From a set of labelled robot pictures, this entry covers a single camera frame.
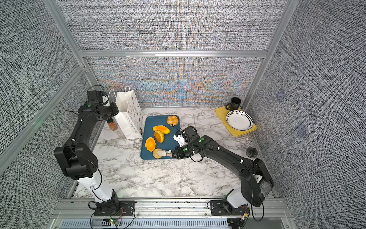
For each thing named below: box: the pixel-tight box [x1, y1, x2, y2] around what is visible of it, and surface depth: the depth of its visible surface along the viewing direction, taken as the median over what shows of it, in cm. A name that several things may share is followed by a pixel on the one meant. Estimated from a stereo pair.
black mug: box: [225, 97, 242, 112], surface depth 116 cm
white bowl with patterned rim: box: [225, 110, 255, 132], surface depth 112 cm
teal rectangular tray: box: [140, 114, 180, 160], surface depth 99 cm
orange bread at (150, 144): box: [144, 136, 156, 152], surface depth 94 cm
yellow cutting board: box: [214, 106, 258, 137], surface depth 107 cm
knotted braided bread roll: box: [166, 115, 179, 127], surface depth 111 cm
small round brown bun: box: [152, 148, 163, 159], surface depth 92 cm
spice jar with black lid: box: [106, 117, 118, 131], surface depth 105 cm
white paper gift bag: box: [108, 85, 144, 140], surface depth 95 cm
